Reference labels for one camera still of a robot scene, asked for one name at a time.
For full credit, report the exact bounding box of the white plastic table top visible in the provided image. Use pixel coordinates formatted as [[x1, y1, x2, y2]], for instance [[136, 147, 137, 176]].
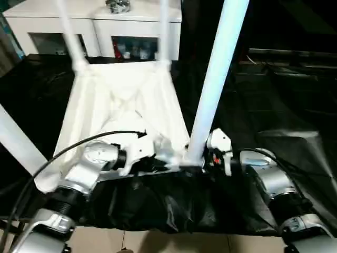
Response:
[[34, 59, 204, 194]]

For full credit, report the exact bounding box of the beige curtain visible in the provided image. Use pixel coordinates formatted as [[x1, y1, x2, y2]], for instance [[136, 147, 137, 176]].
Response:
[[0, 14, 25, 79]]

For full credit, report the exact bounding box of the white cabinet with glass doors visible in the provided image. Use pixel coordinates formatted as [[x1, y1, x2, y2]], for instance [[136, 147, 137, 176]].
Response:
[[4, 0, 183, 61]]

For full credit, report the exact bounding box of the black work mat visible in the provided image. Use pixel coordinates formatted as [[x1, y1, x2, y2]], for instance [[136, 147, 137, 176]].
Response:
[[0, 52, 337, 237]]

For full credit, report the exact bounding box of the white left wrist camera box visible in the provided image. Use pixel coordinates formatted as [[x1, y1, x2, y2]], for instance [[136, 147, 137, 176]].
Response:
[[120, 138, 156, 177]]

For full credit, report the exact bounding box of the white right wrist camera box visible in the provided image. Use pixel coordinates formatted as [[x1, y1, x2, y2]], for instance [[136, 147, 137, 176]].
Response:
[[206, 128, 234, 177]]

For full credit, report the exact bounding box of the black folding table frame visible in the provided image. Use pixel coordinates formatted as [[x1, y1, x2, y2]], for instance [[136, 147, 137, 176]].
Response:
[[0, 217, 27, 246]]

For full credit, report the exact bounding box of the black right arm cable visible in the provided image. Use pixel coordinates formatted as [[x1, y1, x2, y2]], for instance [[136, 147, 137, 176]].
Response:
[[231, 148, 337, 185]]

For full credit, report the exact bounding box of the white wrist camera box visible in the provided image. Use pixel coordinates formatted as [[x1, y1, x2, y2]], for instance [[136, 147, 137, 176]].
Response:
[[120, 138, 156, 177], [206, 128, 234, 177]]

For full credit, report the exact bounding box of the long black metal bar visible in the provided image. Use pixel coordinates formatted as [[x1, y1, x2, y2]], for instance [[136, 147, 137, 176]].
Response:
[[249, 47, 337, 57]]

